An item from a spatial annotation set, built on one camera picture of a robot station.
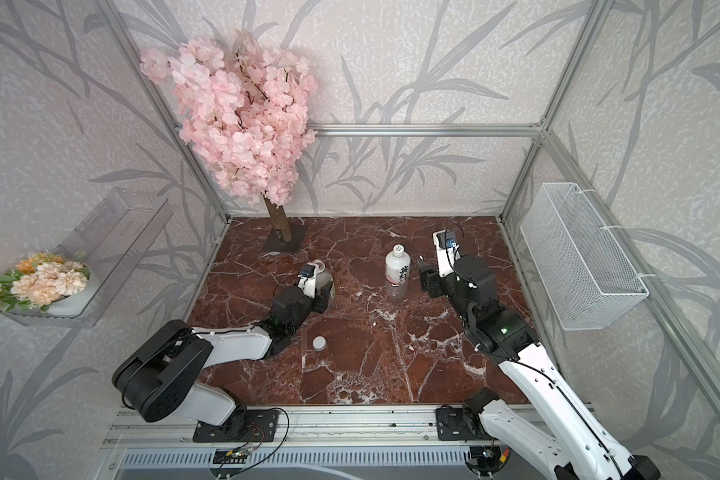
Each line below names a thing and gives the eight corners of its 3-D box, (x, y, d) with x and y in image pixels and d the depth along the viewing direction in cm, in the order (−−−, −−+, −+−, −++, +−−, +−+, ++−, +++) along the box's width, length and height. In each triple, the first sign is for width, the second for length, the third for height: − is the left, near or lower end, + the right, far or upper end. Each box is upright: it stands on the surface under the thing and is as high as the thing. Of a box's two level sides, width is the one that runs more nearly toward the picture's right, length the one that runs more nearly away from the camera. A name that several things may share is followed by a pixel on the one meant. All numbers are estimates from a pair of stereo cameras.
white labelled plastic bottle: (385, 300, 99) (386, 260, 82) (385, 286, 103) (386, 244, 85) (406, 300, 99) (411, 260, 82) (405, 286, 103) (410, 244, 85)
